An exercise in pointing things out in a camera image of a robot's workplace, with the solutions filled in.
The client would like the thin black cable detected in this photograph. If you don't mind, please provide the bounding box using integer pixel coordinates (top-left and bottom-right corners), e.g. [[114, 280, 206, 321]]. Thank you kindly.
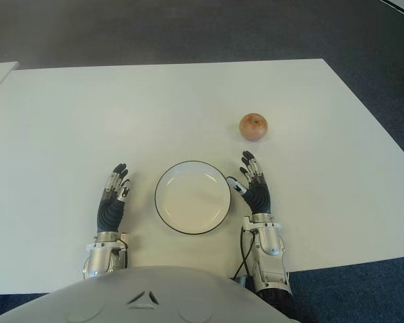
[[231, 228, 257, 280]]

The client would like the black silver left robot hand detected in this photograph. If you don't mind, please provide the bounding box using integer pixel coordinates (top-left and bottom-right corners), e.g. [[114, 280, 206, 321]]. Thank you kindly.
[[96, 163, 134, 234]]

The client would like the brown egg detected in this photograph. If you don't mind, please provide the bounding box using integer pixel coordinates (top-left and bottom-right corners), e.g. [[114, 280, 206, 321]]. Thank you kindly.
[[238, 112, 269, 141]]

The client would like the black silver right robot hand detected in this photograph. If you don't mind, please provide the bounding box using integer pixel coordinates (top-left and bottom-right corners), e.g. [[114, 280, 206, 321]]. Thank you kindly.
[[226, 150, 273, 215]]

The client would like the grey robot torso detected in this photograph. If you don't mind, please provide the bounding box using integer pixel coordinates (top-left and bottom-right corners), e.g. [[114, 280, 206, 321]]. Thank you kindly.
[[0, 265, 310, 323]]

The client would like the white plate with black rim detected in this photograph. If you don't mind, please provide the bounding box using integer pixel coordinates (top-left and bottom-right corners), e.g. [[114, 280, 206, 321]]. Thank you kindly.
[[154, 161, 232, 236]]

